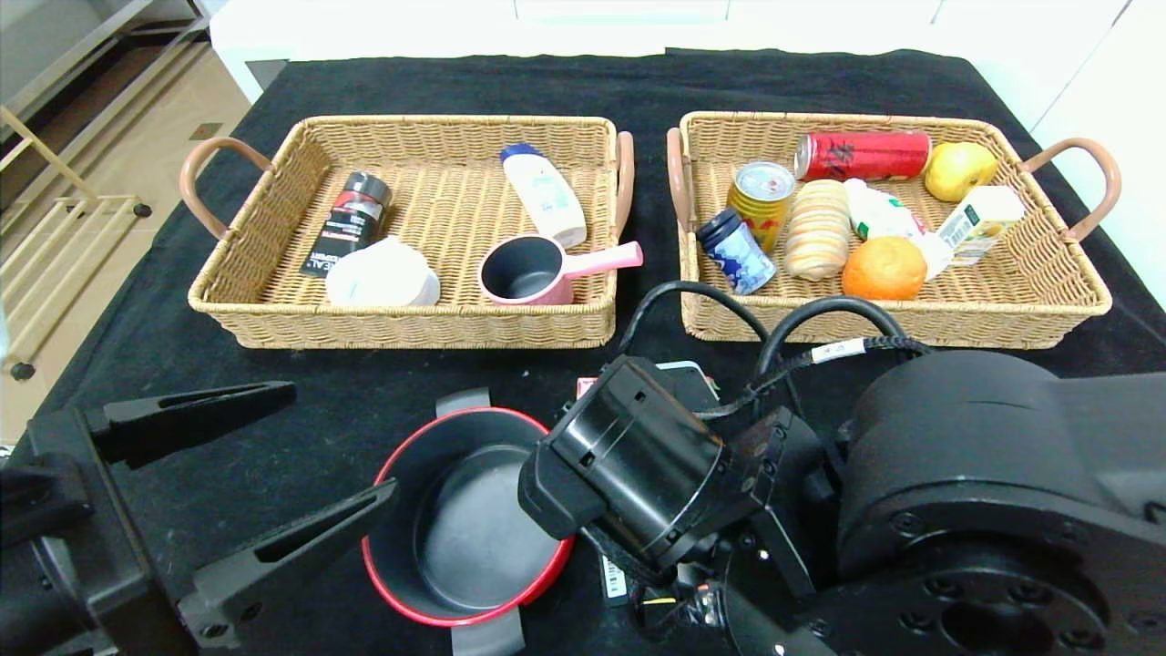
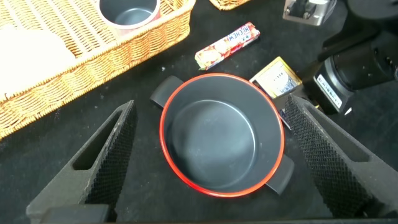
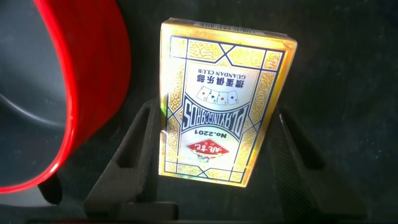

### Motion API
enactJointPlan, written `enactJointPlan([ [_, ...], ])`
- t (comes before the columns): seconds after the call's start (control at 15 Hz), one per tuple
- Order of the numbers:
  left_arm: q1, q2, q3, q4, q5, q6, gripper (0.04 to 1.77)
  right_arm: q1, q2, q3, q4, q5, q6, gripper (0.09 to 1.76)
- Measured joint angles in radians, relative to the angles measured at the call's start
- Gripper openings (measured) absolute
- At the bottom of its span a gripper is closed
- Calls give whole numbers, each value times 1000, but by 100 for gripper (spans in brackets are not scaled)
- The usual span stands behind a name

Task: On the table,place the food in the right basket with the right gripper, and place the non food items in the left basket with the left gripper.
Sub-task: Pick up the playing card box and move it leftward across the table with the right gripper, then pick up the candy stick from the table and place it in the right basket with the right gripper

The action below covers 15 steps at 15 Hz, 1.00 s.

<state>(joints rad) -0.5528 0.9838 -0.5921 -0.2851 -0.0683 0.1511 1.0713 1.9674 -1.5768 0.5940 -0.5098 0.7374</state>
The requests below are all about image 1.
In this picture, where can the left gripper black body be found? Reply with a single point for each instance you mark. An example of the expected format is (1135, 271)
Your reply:
(127, 528)

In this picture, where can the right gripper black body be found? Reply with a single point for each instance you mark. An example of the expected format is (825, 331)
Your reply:
(616, 576)

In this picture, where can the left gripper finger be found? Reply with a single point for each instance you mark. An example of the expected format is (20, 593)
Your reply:
(182, 419)
(246, 592)

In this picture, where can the blue chewing gum bottle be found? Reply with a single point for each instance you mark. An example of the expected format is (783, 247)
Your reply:
(742, 260)

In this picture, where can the gold Red Bull can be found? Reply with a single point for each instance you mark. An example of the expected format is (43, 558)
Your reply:
(761, 205)

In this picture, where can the sandwich biscuits roll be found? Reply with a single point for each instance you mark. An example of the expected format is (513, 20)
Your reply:
(817, 232)

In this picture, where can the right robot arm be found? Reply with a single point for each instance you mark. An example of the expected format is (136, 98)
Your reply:
(984, 456)

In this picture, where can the red black cooking pot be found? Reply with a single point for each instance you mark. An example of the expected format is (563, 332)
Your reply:
(455, 538)

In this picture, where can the black tablecloth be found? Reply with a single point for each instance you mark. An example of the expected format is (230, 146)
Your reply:
(364, 383)

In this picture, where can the Hi-Chew candy stick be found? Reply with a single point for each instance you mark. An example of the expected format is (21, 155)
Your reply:
(586, 388)

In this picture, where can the light wooden rack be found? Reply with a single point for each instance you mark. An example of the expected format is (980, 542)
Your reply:
(100, 202)

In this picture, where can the white bowl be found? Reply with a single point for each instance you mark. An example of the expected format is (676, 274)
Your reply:
(383, 276)

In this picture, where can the black red cleanser tube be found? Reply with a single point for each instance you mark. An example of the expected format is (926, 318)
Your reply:
(351, 226)

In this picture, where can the pink saucepan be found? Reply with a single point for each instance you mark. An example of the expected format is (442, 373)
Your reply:
(521, 271)

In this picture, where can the grey metal shelf unit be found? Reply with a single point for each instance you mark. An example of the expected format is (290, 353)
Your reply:
(91, 55)

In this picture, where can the white bottle blue cap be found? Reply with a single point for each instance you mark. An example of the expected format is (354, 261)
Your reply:
(547, 199)

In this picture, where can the orange fruit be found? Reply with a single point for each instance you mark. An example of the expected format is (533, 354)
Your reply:
(884, 269)

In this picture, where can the white yogurt drink bottle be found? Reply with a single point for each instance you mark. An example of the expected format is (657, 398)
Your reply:
(879, 217)

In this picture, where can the red soda can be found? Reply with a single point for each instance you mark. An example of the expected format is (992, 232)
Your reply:
(865, 155)

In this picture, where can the white green juice carton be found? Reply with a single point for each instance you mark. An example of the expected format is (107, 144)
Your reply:
(979, 221)

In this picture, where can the yellow pear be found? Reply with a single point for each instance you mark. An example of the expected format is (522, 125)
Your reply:
(956, 171)

